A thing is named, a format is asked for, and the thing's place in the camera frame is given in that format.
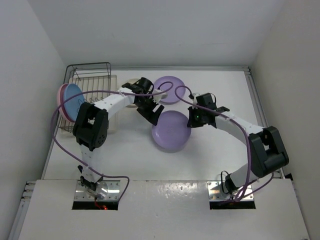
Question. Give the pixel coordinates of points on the pink plate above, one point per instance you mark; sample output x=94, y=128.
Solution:
x=59, y=100

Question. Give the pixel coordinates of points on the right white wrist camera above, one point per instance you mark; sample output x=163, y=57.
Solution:
x=193, y=97

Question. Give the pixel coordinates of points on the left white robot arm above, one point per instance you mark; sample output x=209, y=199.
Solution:
x=92, y=123

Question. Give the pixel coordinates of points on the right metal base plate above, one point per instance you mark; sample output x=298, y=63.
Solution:
x=215, y=193

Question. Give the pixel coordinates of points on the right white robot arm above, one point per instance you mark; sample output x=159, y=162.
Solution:
x=266, y=151

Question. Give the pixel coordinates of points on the cream plate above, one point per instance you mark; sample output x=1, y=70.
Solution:
x=132, y=81

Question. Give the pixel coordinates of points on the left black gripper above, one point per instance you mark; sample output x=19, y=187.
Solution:
x=153, y=117

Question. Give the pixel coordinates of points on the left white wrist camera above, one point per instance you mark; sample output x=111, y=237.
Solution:
x=158, y=94

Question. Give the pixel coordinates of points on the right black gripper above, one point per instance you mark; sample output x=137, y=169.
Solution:
x=192, y=123

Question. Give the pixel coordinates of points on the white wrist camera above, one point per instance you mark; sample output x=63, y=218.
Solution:
x=158, y=94
x=193, y=97

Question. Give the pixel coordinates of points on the purple plate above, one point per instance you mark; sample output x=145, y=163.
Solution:
x=171, y=132
x=171, y=96

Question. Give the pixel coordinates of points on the black wire dish rack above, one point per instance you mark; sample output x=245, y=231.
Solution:
x=91, y=77

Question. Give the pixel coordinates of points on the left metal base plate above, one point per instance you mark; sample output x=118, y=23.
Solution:
x=106, y=191

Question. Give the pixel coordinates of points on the metal base plate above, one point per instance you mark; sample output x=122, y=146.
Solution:
x=106, y=191
x=215, y=193

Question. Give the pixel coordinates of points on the blue plate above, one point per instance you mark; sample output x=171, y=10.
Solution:
x=72, y=106

